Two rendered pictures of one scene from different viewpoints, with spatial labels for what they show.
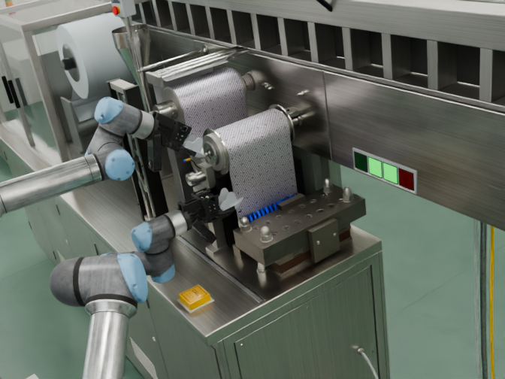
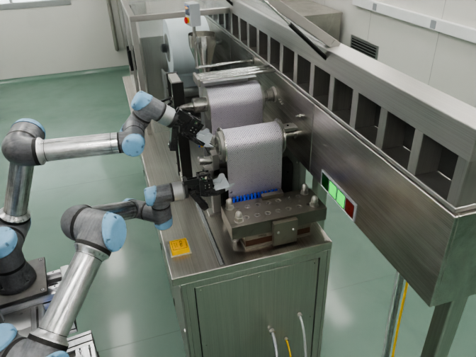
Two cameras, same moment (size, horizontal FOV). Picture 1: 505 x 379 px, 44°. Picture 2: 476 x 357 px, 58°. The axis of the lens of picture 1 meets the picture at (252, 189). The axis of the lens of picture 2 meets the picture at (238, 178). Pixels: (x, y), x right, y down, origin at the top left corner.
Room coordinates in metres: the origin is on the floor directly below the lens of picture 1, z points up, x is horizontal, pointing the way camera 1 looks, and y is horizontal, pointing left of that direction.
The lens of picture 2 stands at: (0.28, -0.35, 2.05)
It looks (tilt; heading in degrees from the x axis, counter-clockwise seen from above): 31 degrees down; 14
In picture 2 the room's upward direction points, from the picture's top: 2 degrees counter-clockwise
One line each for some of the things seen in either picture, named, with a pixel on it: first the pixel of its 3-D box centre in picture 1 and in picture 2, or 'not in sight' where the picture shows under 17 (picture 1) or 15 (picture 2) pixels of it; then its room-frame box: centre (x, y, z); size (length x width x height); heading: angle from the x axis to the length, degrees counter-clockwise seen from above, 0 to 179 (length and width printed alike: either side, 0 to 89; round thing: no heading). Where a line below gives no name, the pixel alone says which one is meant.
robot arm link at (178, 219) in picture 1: (175, 222); (178, 190); (1.63, 0.24, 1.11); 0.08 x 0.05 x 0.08; 30
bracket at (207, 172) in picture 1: (208, 209); (212, 184); (1.79, 0.15, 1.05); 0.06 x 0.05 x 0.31; 120
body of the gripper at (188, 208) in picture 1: (199, 210); (197, 185); (1.66, 0.17, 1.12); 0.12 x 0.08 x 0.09; 120
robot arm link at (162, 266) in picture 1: (154, 262); (159, 214); (1.59, 0.32, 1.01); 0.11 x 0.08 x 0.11; 81
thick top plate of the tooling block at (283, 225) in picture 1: (300, 222); (273, 212); (1.70, -0.13, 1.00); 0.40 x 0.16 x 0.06; 120
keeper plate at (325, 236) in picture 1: (325, 240); (285, 231); (1.63, -0.19, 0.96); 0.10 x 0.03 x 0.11; 120
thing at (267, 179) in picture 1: (264, 182); (255, 176); (1.79, -0.04, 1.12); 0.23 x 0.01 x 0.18; 120
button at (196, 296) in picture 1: (195, 297); (179, 246); (1.52, 0.22, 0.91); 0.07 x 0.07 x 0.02; 30
